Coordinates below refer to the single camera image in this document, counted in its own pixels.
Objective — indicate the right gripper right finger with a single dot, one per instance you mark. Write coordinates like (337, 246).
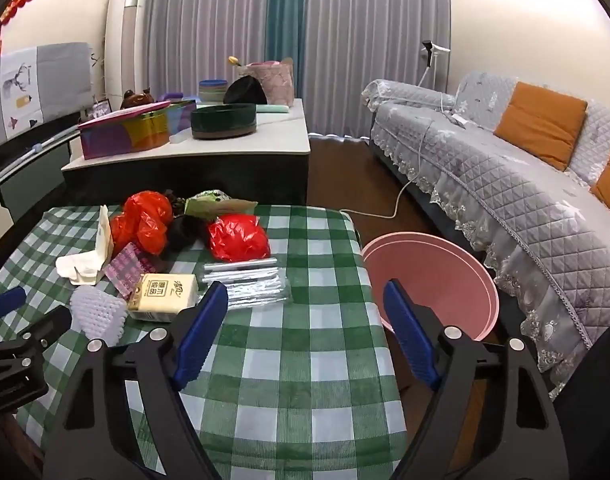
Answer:
(519, 435)

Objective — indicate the white foam fruit net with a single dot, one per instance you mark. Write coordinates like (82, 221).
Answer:
(100, 315)

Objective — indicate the white standing air conditioner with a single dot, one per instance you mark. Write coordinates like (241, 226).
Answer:
(124, 47)

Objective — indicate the white coffee table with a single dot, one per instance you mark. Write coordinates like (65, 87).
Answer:
(269, 166)

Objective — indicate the stacked coloured bowls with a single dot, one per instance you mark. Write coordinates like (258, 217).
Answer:
(212, 90)

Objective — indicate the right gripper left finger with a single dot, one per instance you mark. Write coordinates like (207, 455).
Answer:
(93, 436)

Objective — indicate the grey quilted sofa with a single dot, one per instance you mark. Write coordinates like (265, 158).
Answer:
(543, 232)

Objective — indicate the pink trash bin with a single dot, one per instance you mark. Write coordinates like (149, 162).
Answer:
(437, 274)

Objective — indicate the power strip on sofa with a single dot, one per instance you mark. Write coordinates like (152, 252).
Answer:
(458, 120)

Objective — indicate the colourful storage box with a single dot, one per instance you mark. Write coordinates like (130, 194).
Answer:
(135, 129)

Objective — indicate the teal curtain strip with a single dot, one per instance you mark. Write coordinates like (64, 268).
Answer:
(285, 35)

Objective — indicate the black cap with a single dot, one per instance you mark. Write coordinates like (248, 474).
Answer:
(245, 90)

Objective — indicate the yellow tissue pack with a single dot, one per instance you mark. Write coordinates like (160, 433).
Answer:
(159, 297)

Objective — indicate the red plastic bag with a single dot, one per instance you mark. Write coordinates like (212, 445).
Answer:
(237, 238)

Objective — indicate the dark green round basin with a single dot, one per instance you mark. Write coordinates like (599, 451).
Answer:
(224, 121)

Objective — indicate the orange cushion near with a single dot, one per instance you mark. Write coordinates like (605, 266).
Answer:
(544, 123)

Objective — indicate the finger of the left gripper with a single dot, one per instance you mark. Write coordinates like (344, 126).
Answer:
(12, 300)

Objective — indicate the pink lace basket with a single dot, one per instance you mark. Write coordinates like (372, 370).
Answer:
(276, 79)

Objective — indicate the covered television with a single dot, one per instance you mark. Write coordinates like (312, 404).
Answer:
(41, 84)

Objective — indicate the green panda snack packet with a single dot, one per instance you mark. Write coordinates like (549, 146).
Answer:
(210, 205)

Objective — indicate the grey curtains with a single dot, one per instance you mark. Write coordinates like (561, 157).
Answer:
(336, 46)

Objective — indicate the orange plastic bag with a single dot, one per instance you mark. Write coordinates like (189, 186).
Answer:
(143, 221)

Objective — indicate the green checked tablecloth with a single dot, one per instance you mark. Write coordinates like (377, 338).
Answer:
(300, 390)

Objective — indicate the dark brown wrapper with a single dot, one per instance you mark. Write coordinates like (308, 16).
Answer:
(184, 231)

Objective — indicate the pink blister pill pack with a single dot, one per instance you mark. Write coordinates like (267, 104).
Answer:
(126, 268)

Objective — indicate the light green mat roll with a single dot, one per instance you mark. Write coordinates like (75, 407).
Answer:
(272, 109)

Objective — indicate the clip lamp on stand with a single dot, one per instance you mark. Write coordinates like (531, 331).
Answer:
(431, 51)

